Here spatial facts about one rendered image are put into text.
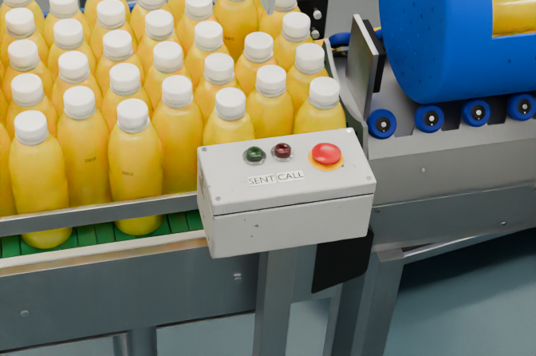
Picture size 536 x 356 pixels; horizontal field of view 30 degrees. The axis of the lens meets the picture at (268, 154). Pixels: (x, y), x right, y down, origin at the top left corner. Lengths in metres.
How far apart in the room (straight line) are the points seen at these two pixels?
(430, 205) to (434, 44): 0.31
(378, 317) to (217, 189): 0.76
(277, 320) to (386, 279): 0.42
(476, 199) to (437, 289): 0.91
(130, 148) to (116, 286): 0.23
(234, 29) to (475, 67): 0.36
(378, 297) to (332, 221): 0.61
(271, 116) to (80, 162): 0.26
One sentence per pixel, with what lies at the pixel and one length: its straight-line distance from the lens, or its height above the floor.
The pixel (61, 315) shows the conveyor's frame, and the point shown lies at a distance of 1.45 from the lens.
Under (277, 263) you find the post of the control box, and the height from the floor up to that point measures 0.94.
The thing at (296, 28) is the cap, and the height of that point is 1.10.
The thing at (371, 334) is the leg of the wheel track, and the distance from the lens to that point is 1.91.
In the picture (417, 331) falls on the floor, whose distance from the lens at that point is 2.45.
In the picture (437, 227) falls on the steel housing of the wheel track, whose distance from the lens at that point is 1.73.
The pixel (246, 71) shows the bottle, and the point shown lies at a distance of 1.39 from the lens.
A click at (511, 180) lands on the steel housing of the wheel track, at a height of 0.84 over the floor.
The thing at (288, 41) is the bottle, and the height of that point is 1.08.
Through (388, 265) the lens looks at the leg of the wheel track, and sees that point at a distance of 1.76.
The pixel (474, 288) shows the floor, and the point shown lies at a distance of 2.57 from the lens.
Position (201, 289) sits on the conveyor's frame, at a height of 0.80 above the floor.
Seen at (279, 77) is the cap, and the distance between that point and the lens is 1.32.
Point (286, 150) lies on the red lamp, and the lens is 1.21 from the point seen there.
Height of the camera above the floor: 1.94
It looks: 44 degrees down
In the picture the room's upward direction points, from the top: 4 degrees clockwise
